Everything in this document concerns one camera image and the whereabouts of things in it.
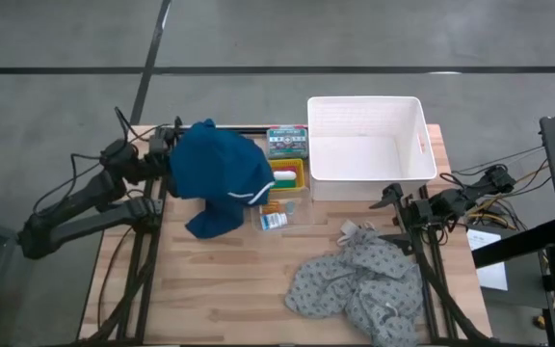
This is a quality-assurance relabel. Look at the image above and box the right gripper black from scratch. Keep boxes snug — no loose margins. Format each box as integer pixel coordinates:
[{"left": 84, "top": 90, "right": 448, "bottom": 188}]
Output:
[{"left": 369, "top": 181, "right": 440, "bottom": 257}]

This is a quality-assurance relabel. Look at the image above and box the white paper sheet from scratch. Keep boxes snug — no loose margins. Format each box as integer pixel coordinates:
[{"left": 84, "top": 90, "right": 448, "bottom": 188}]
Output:
[{"left": 466, "top": 228, "right": 509, "bottom": 292}]

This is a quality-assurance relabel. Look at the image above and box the small yellow plastic basket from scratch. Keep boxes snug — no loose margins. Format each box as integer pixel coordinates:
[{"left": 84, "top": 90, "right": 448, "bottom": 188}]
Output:
[{"left": 267, "top": 157, "right": 306, "bottom": 193}]

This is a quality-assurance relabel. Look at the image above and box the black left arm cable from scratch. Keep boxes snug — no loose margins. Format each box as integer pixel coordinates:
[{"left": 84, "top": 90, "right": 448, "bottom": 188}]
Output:
[{"left": 31, "top": 106, "right": 164, "bottom": 216}]

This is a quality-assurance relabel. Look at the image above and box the green first aid kit box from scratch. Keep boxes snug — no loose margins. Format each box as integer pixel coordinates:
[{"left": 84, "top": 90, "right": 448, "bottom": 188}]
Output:
[{"left": 264, "top": 125, "right": 310, "bottom": 161}]

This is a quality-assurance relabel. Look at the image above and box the black support beam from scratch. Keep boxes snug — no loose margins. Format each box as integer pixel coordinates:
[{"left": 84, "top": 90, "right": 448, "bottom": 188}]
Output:
[{"left": 471, "top": 217, "right": 555, "bottom": 270}]

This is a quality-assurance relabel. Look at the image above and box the clear plastic container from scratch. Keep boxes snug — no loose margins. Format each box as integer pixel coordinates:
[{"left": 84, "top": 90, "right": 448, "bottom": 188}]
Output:
[{"left": 251, "top": 188, "right": 316, "bottom": 233}]

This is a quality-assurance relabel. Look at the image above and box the large white plastic basket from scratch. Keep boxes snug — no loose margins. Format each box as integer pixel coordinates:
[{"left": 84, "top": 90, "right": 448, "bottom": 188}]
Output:
[{"left": 306, "top": 95, "right": 438, "bottom": 202}]

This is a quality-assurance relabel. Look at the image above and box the grey patterned hospital gown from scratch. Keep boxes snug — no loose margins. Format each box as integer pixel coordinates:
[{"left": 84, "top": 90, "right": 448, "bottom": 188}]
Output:
[{"left": 284, "top": 220, "right": 426, "bottom": 347}]

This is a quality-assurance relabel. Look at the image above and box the brown cable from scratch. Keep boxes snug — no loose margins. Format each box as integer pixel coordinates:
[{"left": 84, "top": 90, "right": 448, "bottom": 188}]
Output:
[{"left": 96, "top": 227, "right": 132, "bottom": 330}]

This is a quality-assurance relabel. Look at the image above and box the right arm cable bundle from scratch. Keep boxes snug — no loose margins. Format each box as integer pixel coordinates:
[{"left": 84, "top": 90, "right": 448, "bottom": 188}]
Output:
[{"left": 450, "top": 146, "right": 554, "bottom": 231}]

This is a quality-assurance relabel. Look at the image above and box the dark blue scrub garment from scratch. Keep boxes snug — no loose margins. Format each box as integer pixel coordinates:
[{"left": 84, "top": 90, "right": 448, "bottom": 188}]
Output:
[{"left": 168, "top": 118, "right": 277, "bottom": 240}]

